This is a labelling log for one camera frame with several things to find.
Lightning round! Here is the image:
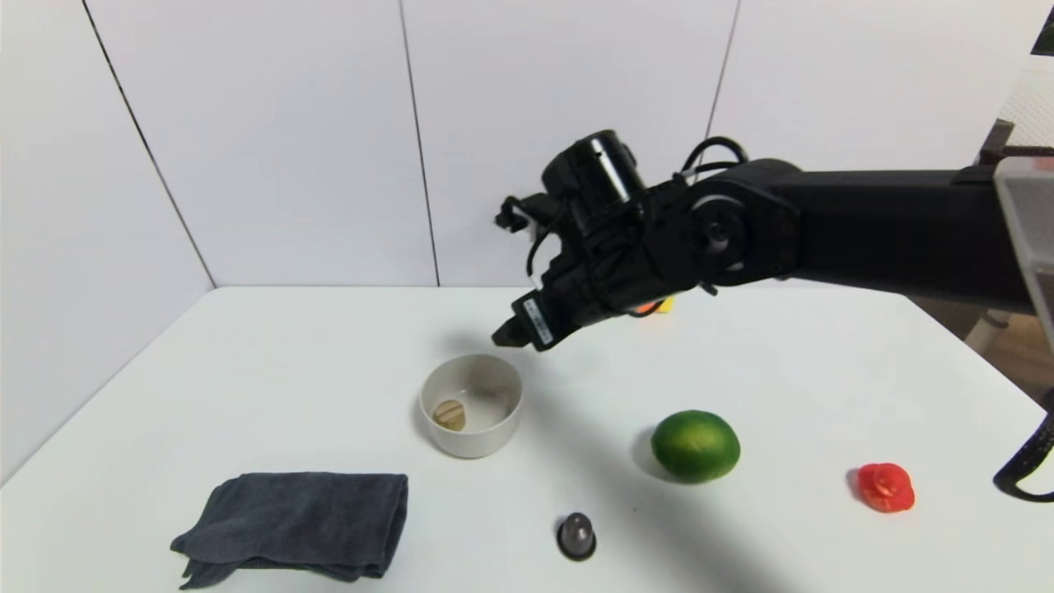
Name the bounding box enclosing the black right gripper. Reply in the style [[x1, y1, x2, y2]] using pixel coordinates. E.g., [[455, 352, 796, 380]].
[[491, 257, 630, 353]]

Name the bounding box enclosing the beige ceramic bowl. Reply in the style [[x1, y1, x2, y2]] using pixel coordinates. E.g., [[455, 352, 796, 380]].
[[419, 353, 524, 459]]

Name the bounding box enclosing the small dark grey knob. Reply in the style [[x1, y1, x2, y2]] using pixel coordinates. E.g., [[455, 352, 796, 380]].
[[557, 512, 597, 563]]

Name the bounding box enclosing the green round fruit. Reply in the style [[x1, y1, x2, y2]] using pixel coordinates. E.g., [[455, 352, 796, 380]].
[[651, 409, 741, 484]]

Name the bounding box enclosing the dark grey folded cloth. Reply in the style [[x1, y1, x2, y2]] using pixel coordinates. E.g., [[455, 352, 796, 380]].
[[170, 472, 409, 590]]

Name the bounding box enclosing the red toy pepper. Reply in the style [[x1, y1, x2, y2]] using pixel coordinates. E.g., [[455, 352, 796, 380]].
[[857, 462, 916, 514]]

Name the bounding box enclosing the white desk leg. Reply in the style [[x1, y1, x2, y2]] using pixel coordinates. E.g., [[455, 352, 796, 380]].
[[963, 309, 1015, 354]]

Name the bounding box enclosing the dark brown basket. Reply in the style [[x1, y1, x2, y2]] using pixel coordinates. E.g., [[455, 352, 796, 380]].
[[980, 144, 1054, 170]]

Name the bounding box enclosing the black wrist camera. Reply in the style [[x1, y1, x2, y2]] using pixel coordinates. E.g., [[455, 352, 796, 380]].
[[494, 194, 549, 236]]

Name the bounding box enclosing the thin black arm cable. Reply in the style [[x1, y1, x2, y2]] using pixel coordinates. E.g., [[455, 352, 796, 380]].
[[675, 135, 751, 181]]

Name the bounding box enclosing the thick black corrugated hose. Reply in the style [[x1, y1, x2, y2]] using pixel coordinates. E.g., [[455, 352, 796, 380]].
[[992, 405, 1054, 504]]

